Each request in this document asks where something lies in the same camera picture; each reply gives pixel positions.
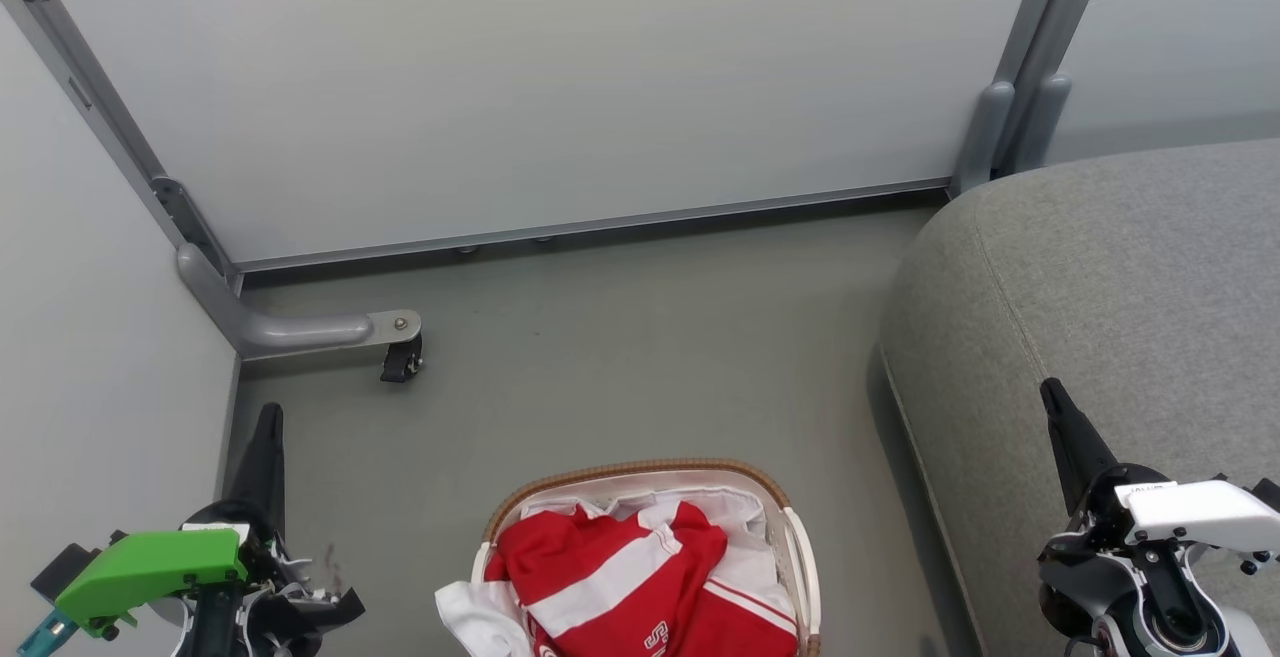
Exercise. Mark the slanted grey partition post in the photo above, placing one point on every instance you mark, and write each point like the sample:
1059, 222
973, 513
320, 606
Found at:
100, 107

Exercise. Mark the white wicker-rim laundry basket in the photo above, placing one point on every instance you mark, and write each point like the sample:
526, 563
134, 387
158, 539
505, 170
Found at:
805, 577

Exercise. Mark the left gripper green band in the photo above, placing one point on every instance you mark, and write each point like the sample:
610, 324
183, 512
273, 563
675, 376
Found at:
150, 567

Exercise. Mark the red lettered garment wide stripe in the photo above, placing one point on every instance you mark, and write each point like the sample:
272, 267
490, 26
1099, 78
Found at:
600, 557

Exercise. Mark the grey partition foot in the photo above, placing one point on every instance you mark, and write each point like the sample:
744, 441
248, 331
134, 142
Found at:
280, 332

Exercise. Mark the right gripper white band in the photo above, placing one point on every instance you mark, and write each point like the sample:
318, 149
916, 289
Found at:
1190, 512

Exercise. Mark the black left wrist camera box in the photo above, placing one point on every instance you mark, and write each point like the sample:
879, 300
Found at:
65, 562

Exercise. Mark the grey partition post with foot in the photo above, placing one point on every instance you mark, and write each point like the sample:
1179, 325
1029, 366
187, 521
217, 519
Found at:
985, 137
1045, 117

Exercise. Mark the black caster wheel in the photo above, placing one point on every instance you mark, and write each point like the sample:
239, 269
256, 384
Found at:
402, 362

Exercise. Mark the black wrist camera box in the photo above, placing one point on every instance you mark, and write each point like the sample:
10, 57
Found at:
65, 562
1268, 495

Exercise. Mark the grey fabric sofa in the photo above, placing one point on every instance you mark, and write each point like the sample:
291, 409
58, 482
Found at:
1150, 267

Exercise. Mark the white basket liner cloth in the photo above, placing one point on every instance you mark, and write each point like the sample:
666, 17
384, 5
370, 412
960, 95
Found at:
740, 512

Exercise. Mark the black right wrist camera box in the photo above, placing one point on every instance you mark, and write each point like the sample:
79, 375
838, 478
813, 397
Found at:
1268, 495

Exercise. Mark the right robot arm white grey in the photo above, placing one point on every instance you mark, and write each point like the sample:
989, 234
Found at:
1170, 627

